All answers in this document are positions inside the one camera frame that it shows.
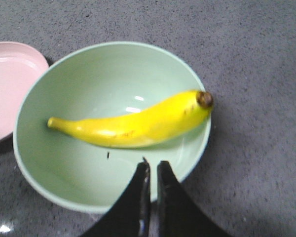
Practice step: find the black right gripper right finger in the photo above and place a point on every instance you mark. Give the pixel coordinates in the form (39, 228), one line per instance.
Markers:
(178, 215)

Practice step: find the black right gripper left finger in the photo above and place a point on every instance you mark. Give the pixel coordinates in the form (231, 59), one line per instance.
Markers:
(130, 215)

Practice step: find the yellow banana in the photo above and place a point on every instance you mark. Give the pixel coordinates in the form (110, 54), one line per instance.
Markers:
(166, 120)

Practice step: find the green ribbed bowl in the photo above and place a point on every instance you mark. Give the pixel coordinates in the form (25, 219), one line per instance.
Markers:
(103, 80)

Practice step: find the pink plate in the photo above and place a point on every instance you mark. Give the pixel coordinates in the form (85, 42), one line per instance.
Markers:
(20, 67)

